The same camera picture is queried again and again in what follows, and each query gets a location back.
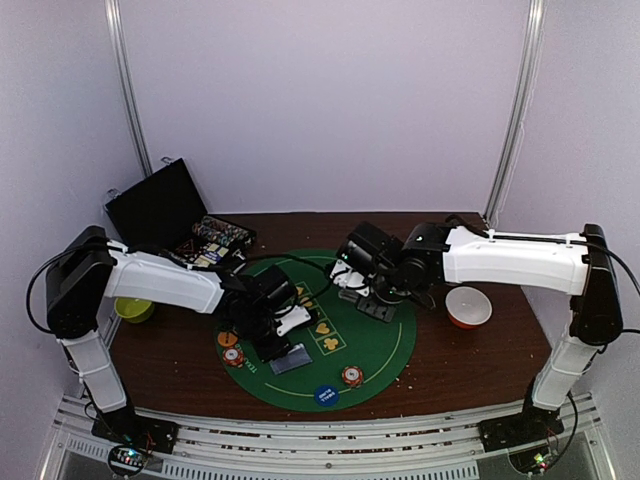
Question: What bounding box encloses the grey card deck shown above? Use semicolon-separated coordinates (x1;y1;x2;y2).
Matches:
339;289;361;303

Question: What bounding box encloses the red poker chip stack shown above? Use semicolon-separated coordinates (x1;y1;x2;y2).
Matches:
341;366;364;388

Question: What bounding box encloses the dealt blue playing cards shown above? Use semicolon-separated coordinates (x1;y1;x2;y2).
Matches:
269;343;313;375

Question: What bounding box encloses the orange big blind button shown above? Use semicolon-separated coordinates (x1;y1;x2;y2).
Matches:
217;331;238;348

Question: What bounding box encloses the black poker chip case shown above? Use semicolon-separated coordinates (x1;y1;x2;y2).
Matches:
105;159;257;265

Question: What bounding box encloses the front aluminium rail frame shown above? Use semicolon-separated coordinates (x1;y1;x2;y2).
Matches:
36;395;619;479

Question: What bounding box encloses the blue small blind button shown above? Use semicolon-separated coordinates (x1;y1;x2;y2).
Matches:
314;385;340;408

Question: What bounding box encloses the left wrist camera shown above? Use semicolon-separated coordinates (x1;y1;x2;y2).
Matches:
276;306;318;337

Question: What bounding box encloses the round green poker mat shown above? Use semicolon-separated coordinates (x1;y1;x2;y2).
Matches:
213;246;418;410

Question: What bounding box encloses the blue Texas Hold'em card deck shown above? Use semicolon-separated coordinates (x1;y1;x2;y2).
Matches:
194;243;229;266

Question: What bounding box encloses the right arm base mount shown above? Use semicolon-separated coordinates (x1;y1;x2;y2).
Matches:
478;407;564;452

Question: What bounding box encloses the back poker chip row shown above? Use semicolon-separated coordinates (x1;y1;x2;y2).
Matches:
192;215;255;248

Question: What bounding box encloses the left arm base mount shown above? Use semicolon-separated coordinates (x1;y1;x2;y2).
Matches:
91;408;179;454

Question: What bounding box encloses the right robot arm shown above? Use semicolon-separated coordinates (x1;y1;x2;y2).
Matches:
329;215;624;442

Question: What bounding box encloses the lime green bowl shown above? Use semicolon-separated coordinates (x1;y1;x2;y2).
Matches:
115;297;155;324

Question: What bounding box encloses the right aluminium frame post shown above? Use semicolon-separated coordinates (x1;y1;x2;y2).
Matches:
484;0;546;227

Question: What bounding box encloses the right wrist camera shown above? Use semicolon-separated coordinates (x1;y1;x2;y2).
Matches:
329;260;370;297

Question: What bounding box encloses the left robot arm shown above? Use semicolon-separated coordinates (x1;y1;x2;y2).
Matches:
34;225;312;444

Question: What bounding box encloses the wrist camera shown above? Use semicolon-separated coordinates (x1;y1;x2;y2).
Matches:
276;306;318;337
329;260;370;297

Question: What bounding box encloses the white orange bowl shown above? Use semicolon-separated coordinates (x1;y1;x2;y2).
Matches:
445;286;493;330

